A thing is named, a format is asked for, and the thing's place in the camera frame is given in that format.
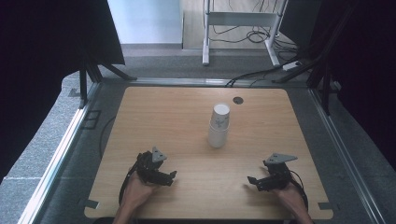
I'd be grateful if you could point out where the person's left hand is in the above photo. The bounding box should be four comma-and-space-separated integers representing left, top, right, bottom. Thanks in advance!
122, 171, 161, 209

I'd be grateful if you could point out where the metal floor rail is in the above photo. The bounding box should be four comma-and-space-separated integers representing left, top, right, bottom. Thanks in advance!
17, 81, 102, 224
307, 88, 389, 224
129, 77, 311, 89

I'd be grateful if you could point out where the person's right hand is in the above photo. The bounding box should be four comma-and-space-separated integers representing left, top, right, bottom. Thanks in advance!
273, 181, 303, 210

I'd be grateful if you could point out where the thin black floor cable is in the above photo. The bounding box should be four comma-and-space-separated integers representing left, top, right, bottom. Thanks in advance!
98, 115, 118, 161

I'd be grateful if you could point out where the left hand-held gripper black cable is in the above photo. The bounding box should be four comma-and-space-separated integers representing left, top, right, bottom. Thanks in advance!
118, 158, 140, 206

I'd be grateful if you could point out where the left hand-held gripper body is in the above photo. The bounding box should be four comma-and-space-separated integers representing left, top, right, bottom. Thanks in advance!
134, 146, 171, 185

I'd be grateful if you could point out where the black curtain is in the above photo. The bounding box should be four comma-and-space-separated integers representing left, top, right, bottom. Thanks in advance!
309, 0, 396, 172
0, 0, 126, 185

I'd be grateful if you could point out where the black metal stand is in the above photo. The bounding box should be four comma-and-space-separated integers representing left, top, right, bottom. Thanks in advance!
271, 6, 342, 117
78, 52, 138, 109

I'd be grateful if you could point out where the right hand-held gripper black cable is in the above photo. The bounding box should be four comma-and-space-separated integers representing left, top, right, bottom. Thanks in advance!
290, 169, 310, 210

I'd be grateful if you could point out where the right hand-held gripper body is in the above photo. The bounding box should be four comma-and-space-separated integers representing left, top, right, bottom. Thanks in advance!
262, 152, 299, 191

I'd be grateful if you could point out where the hand-held gripper black cable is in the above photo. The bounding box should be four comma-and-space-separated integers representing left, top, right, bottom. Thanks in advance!
290, 169, 310, 210
118, 158, 140, 206

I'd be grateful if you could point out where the white metal desk frame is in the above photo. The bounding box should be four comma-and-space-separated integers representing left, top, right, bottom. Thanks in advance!
202, 0, 290, 67

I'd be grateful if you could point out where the stack of white paper cups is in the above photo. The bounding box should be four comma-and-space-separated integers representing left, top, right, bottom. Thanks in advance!
206, 102, 232, 149

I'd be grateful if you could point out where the bundle of black floor cables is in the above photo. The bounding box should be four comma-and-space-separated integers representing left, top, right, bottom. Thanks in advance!
211, 0, 301, 54

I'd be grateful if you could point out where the white power strip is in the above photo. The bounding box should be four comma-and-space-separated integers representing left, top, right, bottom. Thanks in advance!
281, 60, 303, 72

